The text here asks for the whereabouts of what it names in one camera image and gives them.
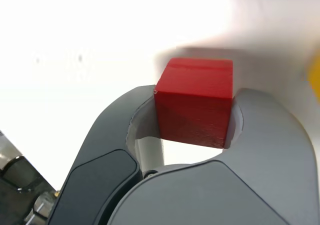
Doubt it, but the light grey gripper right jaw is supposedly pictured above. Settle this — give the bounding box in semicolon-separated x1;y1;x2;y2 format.
107;87;316;225

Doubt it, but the yellow cube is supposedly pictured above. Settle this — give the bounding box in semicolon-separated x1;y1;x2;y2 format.
306;51;320;98

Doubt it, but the red cube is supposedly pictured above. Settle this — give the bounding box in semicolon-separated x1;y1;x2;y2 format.
153;57;234;150

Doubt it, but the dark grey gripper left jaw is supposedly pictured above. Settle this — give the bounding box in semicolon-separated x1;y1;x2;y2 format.
47;84;166;225

